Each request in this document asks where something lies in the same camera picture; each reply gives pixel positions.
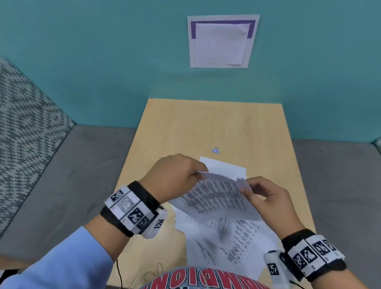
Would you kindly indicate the person's left hand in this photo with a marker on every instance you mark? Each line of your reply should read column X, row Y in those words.
column 167, row 176

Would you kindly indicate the person's right hand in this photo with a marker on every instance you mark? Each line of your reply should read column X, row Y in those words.
column 276, row 206

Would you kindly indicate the person's left thumb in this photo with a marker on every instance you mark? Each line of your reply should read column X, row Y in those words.
column 198, row 177

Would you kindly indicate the person's right thumb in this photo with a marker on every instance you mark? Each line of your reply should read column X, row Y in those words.
column 248, row 193

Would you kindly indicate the printed text paper sheet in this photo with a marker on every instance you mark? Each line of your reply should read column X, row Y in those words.
column 218, row 197

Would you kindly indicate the person's right forearm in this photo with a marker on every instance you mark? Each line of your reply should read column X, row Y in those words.
column 348, row 287

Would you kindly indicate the person's left forearm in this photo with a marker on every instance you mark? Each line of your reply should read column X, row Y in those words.
column 109, row 235

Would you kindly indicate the blank white paper sheet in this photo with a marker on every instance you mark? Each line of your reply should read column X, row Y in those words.
column 224, row 167

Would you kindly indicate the small blue binder clip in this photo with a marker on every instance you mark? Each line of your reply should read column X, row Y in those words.
column 215, row 150

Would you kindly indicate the small white paper sheet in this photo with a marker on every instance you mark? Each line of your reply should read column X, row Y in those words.
column 185, row 223

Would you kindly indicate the printed table paper sheet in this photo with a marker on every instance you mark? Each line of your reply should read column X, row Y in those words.
column 239, row 246

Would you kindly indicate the black wristband with marker tags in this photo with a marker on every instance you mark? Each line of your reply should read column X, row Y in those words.
column 313, row 254
column 129, row 208

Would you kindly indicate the grey bench seat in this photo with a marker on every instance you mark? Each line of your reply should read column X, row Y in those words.
column 349, row 194
column 78, row 182

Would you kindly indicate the red lettered grey shirt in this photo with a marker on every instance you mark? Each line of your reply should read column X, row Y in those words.
column 203, row 285

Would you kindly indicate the light blue sleeve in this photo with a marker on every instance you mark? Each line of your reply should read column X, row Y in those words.
column 68, row 263

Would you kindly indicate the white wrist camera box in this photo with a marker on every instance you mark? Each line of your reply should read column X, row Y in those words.
column 276, row 269
column 157, row 224

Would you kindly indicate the white blank wall sheet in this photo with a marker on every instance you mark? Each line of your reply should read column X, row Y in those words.
column 220, row 43

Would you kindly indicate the purple bordered wall sheet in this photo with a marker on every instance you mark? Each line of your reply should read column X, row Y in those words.
column 222, row 24

